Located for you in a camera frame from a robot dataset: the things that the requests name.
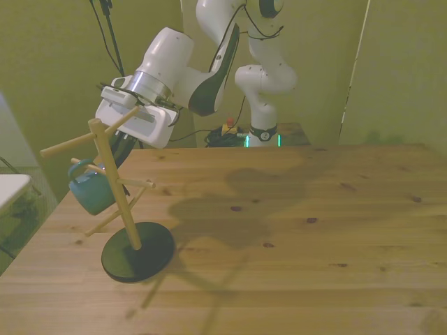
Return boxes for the wooden mug tree black base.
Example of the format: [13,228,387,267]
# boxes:
[39,105,176,284]

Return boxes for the teal ceramic mug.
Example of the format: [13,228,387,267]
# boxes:
[67,158,118,217]

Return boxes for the black tripod stand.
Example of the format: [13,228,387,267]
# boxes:
[88,0,126,78]

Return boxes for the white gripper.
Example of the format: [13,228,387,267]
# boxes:
[95,98,179,172]

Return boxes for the red emergency stop button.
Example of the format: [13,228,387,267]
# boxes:
[221,117,242,136]

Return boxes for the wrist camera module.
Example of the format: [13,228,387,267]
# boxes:
[100,77,140,108]

